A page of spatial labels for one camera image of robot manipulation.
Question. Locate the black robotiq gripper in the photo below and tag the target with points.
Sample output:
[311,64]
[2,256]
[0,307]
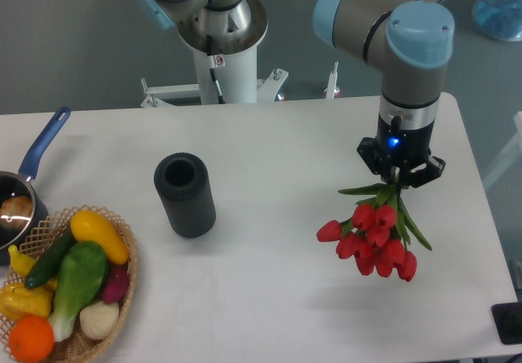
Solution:
[395,147]

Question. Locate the red tulip bouquet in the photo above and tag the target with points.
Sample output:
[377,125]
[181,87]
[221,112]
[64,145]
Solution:
[378,234]

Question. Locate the dark grey ribbed vase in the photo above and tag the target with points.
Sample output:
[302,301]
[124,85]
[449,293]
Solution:
[183,185]

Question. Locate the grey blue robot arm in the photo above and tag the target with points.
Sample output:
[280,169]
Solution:
[409,42]

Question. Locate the white furniture at right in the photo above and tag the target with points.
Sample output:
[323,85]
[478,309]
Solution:
[505,158]

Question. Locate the blue translucent container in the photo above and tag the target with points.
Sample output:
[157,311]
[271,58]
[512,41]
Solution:
[498,19]

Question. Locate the black device at edge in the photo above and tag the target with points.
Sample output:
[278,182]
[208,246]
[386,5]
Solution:
[507,319]

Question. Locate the yellow squash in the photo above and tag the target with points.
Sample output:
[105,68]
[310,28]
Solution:
[87,225]

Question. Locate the green bok choy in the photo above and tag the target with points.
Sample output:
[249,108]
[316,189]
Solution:
[80,277]

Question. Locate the white garlic bulb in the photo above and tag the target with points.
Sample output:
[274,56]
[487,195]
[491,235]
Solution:
[98,319]

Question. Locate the dark green cucumber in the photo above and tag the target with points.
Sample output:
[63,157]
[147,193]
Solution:
[49,262]

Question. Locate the bread roll in saucepan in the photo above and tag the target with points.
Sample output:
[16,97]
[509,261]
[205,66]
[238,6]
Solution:
[16,212]

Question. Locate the yellow banana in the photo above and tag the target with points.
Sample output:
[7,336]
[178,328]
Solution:
[22,263]

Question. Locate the yellow bell pepper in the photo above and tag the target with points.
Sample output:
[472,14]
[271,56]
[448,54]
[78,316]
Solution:
[17,301]

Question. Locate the orange fruit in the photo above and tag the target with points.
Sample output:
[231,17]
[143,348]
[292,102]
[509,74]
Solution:
[31,339]

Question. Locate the white frame post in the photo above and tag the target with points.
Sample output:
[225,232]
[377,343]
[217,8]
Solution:
[332,90]

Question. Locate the blue handled saucepan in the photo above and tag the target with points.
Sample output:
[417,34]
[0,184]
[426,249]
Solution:
[21,182]

